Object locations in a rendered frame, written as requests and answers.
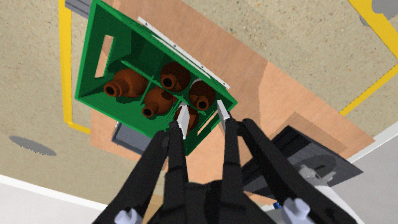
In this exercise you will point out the green plastic crate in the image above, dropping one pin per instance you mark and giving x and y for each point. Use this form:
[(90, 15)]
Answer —
[(136, 50)]

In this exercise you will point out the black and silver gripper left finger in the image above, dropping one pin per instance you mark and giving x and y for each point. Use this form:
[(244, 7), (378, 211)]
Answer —
[(132, 201)]

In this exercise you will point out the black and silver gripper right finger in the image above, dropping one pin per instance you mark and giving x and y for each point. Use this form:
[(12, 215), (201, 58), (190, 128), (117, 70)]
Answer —
[(300, 201)]

